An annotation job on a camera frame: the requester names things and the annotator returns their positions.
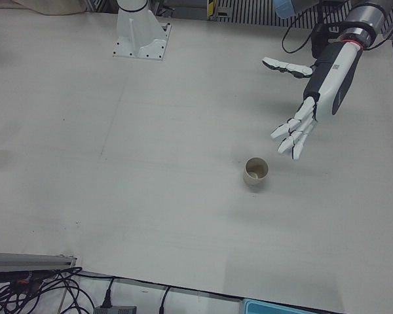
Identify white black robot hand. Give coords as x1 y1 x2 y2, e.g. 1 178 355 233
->
263 43 363 162

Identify beige paper cup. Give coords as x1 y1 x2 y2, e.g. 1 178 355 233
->
242 156 270 188

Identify light blue plastic box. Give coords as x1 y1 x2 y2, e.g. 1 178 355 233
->
241 298 318 314

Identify grey power adapter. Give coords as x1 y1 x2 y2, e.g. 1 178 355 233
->
93 304 138 314

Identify aluminium profile bar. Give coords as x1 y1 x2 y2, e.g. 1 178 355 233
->
0 251 78 273

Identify black power strip orange switches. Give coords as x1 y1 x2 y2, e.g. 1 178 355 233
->
0 271 42 290

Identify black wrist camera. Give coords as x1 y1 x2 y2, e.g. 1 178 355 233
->
310 22 341 61

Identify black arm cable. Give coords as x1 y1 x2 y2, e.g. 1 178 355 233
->
281 6 325 55

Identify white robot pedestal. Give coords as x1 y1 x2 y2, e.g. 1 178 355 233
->
112 0 172 61

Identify aluminium frame rail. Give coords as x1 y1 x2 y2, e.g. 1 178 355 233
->
86 0 119 16

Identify black power cable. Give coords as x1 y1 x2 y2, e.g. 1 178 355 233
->
73 270 117 308
159 285 173 314

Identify black cable tangle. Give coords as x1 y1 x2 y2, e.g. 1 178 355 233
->
0 266 98 314

